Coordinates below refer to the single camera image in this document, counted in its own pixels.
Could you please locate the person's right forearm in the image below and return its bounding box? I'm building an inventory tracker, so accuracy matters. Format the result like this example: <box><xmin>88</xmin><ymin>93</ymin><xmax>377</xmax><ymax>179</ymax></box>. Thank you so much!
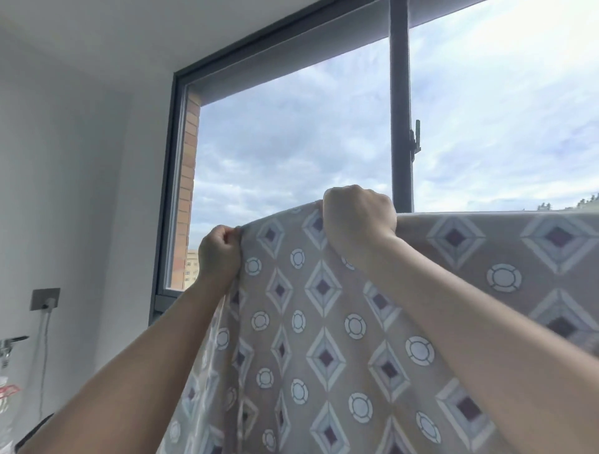
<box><xmin>348</xmin><ymin>232</ymin><xmax>599</xmax><ymax>454</ymax></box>

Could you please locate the white charger cable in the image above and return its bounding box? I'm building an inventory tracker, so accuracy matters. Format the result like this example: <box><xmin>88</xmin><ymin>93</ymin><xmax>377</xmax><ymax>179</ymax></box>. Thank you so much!
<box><xmin>34</xmin><ymin>302</ymin><xmax>53</xmax><ymax>422</ymax></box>

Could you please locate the brick building facade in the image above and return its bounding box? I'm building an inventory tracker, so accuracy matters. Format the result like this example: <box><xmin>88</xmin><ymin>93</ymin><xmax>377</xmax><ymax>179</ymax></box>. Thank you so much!
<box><xmin>171</xmin><ymin>91</ymin><xmax>202</xmax><ymax>292</ymax></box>

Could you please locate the beige diamond patterned bedsheet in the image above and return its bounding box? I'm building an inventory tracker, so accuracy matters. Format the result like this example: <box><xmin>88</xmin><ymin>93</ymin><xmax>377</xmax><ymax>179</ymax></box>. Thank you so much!
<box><xmin>157</xmin><ymin>202</ymin><xmax>599</xmax><ymax>454</ymax></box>

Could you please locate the person's left hand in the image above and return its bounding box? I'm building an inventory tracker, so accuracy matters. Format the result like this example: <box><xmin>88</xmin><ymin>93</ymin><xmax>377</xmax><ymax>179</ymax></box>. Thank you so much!
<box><xmin>198</xmin><ymin>225</ymin><xmax>243</xmax><ymax>286</ymax></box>

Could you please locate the person's left forearm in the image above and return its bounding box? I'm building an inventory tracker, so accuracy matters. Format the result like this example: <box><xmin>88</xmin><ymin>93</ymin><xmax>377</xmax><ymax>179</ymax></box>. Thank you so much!
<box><xmin>19</xmin><ymin>273</ymin><xmax>235</xmax><ymax>454</ymax></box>

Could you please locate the dark window handle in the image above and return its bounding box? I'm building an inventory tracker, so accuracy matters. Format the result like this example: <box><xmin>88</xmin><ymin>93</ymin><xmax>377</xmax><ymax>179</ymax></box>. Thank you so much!
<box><xmin>409</xmin><ymin>120</ymin><xmax>422</xmax><ymax>162</ymax></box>

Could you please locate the person's right hand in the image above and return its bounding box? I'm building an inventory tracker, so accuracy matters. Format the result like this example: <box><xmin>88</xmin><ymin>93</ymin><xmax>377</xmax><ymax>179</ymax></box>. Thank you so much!
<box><xmin>322</xmin><ymin>185</ymin><xmax>398</xmax><ymax>263</ymax></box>

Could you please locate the silver metal tap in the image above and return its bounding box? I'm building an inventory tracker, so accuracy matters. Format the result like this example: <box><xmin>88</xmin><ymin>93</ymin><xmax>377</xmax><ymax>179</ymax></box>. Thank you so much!
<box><xmin>0</xmin><ymin>336</ymin><xmax>30</xmax><ymax>358</ymax></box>

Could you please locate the dark grey window frame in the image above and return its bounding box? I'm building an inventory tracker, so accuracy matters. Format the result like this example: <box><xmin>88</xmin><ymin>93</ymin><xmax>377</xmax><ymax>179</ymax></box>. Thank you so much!
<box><xmin>149</xmin><ymin>0</ymin><xmax>489</xmax><ymax>326</ymax></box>

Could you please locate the clear plastic bottle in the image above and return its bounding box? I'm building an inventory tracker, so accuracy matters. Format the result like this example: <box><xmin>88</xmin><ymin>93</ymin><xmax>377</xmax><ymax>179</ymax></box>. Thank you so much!
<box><xmin>0</xmin><ymin>346</ymin><xmax>22</xmax><ymax>454</ymax></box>

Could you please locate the grey wall socket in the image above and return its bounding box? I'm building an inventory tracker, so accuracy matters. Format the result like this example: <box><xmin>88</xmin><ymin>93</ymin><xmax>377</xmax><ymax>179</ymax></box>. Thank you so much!
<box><xmin>30</xmin><ymin>288</ymin><xmax>61</xmax><ymax>312</ymax></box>

